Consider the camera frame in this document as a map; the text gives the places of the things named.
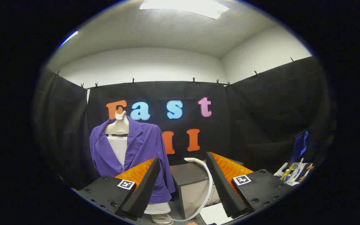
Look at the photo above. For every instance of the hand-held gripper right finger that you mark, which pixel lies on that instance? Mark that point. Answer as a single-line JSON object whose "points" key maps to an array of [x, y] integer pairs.
{"points": [[220, 187]]}

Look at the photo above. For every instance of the row of black cloth clips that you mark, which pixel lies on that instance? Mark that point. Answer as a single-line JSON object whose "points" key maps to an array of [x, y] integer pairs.
{"points": [[133, 82]]}

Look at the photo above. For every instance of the white mannequin torso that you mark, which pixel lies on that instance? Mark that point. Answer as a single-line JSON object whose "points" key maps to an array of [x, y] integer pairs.
{"points": [[119, 150]]}

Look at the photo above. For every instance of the large ceiling light panel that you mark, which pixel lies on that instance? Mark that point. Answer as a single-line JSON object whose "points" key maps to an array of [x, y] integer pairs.
{"points": [[183, 7]]}

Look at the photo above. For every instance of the yellow bottle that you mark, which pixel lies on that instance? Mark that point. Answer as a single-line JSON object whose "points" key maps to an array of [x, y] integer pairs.
{"points": [[287, 175]]}

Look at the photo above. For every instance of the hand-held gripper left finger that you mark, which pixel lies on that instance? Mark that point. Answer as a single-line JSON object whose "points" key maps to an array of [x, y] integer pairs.
{"points": [[145, 187]]}

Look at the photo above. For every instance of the purple jacket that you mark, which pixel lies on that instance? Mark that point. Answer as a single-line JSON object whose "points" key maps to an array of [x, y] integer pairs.
{"points": [[142, 147]]}

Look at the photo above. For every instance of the white flat board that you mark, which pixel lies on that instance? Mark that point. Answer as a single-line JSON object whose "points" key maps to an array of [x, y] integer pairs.
{"points": [[214, 214]]}

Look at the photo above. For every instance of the narrow ceiling light strip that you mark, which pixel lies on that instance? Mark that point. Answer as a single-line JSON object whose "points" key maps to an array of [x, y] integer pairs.
{"points": [[69, 38]]}

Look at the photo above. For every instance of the grey cabinet with dark top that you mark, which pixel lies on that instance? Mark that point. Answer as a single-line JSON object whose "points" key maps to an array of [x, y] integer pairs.
{"points": [[192, 190]]}

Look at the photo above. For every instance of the white garment steamer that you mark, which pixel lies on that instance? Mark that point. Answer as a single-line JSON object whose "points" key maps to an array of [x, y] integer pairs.
{"points": [[209, 184]]}

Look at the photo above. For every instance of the computer monitor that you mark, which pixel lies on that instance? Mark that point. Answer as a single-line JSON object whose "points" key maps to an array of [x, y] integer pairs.
{"points": [[300, 145]]}

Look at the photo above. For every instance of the white side table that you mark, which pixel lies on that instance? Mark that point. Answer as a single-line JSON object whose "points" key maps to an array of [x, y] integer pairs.
{"points": [[292, 178]]}

